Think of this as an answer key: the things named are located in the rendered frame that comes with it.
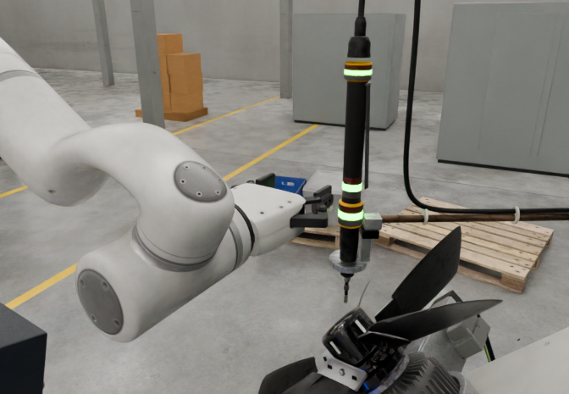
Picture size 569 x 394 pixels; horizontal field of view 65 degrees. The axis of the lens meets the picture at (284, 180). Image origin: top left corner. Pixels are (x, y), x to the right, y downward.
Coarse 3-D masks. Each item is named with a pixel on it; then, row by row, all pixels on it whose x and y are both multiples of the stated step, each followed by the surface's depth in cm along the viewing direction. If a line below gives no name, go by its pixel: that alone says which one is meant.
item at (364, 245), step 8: (376, 216) 81; (368, 224) 80; (376, 224) 80; (360, 232) 82; (368, 232) 80; (376, 232) 80; (360, 240) 82; (368, 240) 81; (360, 248) 82; (368, 248) 82; (336, 256) 85; (360, 256) 82; (368, 256) 82; (336, 264) 82; (344, 264) 82; (352, 264) 82; (360, 264) 82; (344, 272) 81; (352, 272) 81
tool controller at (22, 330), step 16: (0, 304) 108; (0, 320) 100; (16, 320) 101; (0, 336) 94; (16, 336) 95; (32, 336) 96; (0, 352) 90; (16, 352) 93; (32, 352) 96; (0, 368) 91; (16, 368) 94; (32, 368) 97; (0, 384) 92; (16, 384) 94; (32, 384) 98
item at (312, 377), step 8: (312, 376) 92; (320, 376) 91; (296, 384) 91; (304, 384) 90; (312, 384) 90; (320, 384) 90; (328, 384) 90; (336, 384) 90; (288, 392) 89; (296, 392) 88; (304, 392) 88; (312, 392) 88; (320, 392) 87; (328, 392) 87; (336, 392) 87; (344, 392) 87; (352, 392) 88
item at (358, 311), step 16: (352, 320) 97; (368, 320) 99; (336, 336) 96; (352, 336) 95; (336, 352) 97; (352, 352) 95; (368, 352) 95; (384, 352) 97; (400, 352) 96; (368, 368) 96; (384, 368) 93; (368, 384) 93
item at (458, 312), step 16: (448, 304) 71; (464, 304) 74; (480, 304) 76; (496, 304) 78; (384, 320) 74; (400, 320) 79; (416, 320) 81; (432, 320) 82; (448, 320) 82; (400, 336) 91; (416, 336) 90
